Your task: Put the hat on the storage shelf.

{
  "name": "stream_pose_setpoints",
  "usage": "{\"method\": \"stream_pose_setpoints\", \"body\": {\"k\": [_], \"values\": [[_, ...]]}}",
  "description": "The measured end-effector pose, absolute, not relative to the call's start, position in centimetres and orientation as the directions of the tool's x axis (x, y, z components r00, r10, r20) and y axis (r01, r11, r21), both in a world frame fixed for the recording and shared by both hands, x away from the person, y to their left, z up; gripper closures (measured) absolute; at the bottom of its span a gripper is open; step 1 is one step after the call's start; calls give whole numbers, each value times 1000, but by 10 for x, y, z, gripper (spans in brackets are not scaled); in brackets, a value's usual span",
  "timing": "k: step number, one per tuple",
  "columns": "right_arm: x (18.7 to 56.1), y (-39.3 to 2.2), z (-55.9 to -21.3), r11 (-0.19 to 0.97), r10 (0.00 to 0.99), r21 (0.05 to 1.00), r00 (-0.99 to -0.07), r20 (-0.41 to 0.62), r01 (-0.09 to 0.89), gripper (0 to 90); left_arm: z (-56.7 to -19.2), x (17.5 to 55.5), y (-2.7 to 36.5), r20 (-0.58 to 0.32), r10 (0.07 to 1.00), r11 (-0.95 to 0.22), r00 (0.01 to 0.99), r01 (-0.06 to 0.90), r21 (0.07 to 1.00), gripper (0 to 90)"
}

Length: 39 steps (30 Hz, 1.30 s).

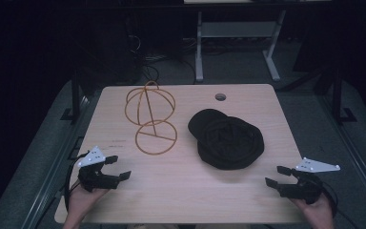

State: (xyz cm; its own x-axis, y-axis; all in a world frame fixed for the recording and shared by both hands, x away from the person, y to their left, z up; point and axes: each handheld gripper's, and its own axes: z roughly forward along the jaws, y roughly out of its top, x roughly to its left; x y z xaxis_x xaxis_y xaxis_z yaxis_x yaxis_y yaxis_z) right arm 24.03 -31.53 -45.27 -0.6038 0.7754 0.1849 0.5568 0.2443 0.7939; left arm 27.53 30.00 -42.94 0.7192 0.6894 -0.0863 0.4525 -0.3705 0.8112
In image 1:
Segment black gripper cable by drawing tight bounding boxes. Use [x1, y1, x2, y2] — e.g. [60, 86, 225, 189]
[63, 152, 91, 212]
[321, 181, 360, 229]

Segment bundle of floor cables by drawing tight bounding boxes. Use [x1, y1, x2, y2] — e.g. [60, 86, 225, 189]
[128, 34, 198, 84]

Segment gold wire hat stand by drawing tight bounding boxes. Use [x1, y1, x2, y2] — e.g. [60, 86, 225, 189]
[124, 80, 178, 156]

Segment person's right hand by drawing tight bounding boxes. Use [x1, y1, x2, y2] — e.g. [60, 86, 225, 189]
[293, 194, 335, 224]

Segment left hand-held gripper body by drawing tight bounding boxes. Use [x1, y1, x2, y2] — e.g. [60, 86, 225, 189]
[76, 145, 122, 193]

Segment white metal table frame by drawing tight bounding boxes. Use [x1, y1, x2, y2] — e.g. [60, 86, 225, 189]
[194, 10, 287, 83]

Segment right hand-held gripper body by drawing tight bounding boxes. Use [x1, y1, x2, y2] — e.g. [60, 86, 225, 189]
[277, 156, 341, 205]

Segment person's left hand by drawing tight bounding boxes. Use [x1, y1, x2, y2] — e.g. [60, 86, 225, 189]
[65, 183, 110, 221]

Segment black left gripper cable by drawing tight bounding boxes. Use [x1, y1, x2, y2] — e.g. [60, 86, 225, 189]
[63, 152, 91, 212]

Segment black metal stand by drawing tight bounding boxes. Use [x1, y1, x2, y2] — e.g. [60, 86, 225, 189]
[60, 70, 81, 124]
[331, 68, 357, 124]

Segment aluminium rail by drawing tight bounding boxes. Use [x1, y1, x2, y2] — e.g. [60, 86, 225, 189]
[317, 94, 366, 220]
[21, 94, 92, 229]

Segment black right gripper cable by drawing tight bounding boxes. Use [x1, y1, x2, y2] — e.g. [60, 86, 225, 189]
[321, 181, 360, 229]

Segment black cap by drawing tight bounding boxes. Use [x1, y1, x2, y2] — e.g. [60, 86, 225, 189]
[187, 108, 265, 171]

